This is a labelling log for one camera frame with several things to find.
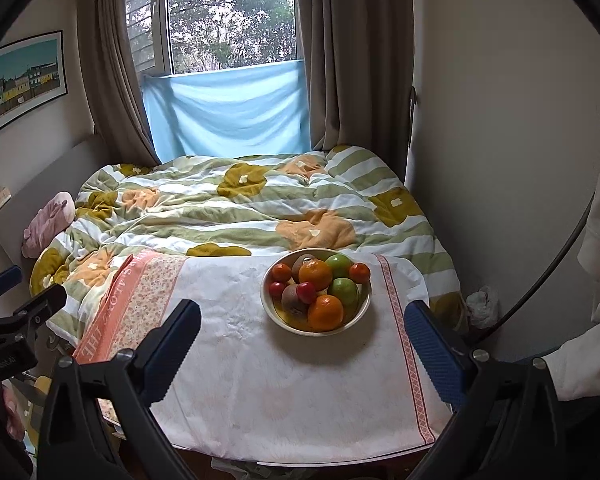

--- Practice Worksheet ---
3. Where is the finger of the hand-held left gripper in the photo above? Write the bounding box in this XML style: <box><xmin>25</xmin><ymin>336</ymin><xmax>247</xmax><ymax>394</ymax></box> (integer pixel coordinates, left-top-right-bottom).
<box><xmin>0</xmin><ymin>284</ymin><xmax>67</xmax><ymax>341</ymax></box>
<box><xmin>0</xmin><ymin>265</ymin><xmax>23</xmax><ymax>306</ymax></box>

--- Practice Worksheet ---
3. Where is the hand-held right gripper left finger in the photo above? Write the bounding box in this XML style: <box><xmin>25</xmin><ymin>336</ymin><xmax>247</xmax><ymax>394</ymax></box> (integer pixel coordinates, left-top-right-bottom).
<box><xmin>37</xmin><ymin>299</ymin><xmax>202</xmax><ymax>480</ymax></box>

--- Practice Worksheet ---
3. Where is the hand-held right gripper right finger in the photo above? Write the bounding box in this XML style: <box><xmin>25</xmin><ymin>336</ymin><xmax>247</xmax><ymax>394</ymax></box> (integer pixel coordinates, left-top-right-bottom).
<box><xmin>404</xmin><ymin>300</ymin><xmax>563</xmax><ymax>480</ymax></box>

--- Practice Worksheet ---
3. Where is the yellow duck print bowl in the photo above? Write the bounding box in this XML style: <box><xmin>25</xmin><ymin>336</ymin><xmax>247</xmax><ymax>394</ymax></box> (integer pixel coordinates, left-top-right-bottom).
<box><xmin>260</xmin><ymin>248</ymin><xmax>373</xmax><ymax>336</ymax></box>

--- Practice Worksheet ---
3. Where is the round green fruit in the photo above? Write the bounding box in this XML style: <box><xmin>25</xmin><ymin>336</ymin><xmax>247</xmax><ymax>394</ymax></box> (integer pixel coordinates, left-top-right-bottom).
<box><xmin>325</xmin><ymin>254</ymin><xmax>354</xmax><ymax>281</ymax></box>
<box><xmin>327</xmin><ymin>277</ymin><xmax>359</xmax><ymax>309</ymax></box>

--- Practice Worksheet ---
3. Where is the large orange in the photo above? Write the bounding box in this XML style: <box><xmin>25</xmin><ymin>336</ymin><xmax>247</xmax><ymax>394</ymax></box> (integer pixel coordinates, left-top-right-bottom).
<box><xmin>298</xmin><ymin>259</ymin><xmax>333</xmax><ymax>292</ymax></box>
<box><xmin>307</xmin><ymin>294</ymin><xmax>344</xmax><ymax>332</ymax></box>

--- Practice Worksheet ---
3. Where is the brown kiwi with sticker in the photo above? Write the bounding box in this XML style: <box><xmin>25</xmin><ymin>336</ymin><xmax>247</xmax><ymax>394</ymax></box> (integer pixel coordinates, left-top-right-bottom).
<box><xmin>291</xmin><ymin>255</ymin><xmax>317</xmax><ymax>283</ymax></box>

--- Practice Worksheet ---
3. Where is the person's right forearm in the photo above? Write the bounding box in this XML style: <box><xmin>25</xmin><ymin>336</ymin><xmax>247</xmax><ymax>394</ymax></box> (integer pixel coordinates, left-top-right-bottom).
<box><xmin>542</xmin><ymin>317</ymin><xmax>600</xmax><ymax>403</ymax></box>

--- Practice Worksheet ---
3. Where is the person's left hand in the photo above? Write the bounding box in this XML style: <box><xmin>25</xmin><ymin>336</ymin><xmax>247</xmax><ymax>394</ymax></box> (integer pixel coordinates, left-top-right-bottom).
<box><xmin>0</xmin><ymin>385</ymin><xmax>26</xmax><ymax>441</ymax></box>

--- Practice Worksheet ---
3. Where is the white plastic bag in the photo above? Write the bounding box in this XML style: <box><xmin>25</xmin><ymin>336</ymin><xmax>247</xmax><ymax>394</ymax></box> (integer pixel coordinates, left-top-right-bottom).
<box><xmin>466</xmin><ymin>286</ymin><xmax>501</xmax><ymax>331</ymax></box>

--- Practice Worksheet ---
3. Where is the pink plush pillow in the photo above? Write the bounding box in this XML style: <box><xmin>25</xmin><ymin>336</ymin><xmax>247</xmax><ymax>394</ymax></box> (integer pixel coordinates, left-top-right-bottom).
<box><xmin>21</xmin><ymin>191</ymin><xmax>76</xmax><ymax>259</ymax></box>

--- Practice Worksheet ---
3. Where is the grey headboard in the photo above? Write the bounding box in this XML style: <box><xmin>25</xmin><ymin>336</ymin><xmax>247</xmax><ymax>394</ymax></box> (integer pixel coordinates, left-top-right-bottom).
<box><xmin>0</xmin><ymin>135</ymin><xmax>103</xmax><ymax>261</ymax></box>

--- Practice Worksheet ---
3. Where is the white tablecloth with pink border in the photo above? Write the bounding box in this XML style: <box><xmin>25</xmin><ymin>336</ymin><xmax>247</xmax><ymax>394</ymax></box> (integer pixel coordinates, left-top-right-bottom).
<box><xmin>72</xmin><ymin>250</ymin><xmax>453</xmax><ymax>463</ymax></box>

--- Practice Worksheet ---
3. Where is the green striped flower blanket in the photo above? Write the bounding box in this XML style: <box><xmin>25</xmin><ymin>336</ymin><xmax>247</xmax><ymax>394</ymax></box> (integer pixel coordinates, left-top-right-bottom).
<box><xmin>29</xmin><ymin>145</ymin><xmax>463</xmax><ymax>356</ymax></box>

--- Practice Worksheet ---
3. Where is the brown left curtain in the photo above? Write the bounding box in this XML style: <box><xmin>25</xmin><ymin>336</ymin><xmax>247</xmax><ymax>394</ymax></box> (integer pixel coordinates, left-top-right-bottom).
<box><xmin>75</xmin><ymin>0</ymin><xmax>161</xmax><ymax>166</ymax></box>

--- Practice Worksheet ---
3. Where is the brown curtain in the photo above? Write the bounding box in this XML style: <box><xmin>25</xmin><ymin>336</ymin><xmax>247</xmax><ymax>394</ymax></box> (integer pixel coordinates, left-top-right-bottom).
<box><xmin>75</xmin><ymin>0</ymin><xmax>161</xmax><ymax>166</ymax></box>
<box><xmin>292</xmin><ymin>0</ymin><xmax>415</xmax><ymax>156</ymax></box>

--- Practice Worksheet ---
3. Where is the light blue cloth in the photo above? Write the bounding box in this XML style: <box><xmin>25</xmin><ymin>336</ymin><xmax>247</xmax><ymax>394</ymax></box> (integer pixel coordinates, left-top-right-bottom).
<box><xmin>141</xmin><ymin>59</ymin><xmax>312</xmax><ymax>165</ymax></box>

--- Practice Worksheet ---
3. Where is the brown right curtain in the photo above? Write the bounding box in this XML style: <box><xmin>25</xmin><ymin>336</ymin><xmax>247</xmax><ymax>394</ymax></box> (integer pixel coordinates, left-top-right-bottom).
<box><xmin>292</xmin><ymin>0</ymin><xmax>415</xmax><ymax>156</ymax></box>

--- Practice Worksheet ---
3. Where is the window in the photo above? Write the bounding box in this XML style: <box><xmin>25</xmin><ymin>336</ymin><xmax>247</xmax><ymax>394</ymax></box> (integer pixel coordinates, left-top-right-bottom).
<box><xmin>125</xmin><ymin>0</ymin><xmax>297</xmax><ymax>77</ymax></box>

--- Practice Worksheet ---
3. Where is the black cable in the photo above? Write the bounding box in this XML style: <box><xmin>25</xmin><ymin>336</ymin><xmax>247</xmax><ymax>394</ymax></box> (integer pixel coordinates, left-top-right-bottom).
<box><xmin>475</xmin><ymin>200</ymin><xmax>596</xmax><ymax>346</ymax></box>

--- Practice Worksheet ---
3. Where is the framed wall poster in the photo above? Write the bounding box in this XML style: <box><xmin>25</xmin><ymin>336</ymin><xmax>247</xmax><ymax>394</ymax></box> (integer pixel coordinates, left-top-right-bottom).
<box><xmin>0</xmin><ymin>30</ymin><xmax>70</xmax><ymax>145</ymax></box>

